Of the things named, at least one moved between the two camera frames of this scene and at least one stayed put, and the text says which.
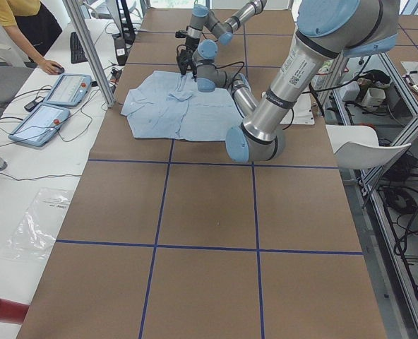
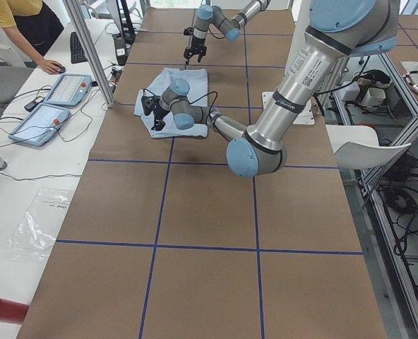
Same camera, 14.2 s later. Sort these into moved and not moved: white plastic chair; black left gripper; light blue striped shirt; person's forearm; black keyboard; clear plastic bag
Moved: light blue striped shirt; black left gripper
Not moved: white plastic chair; black keyboard; clear plastic bag; person's forearm
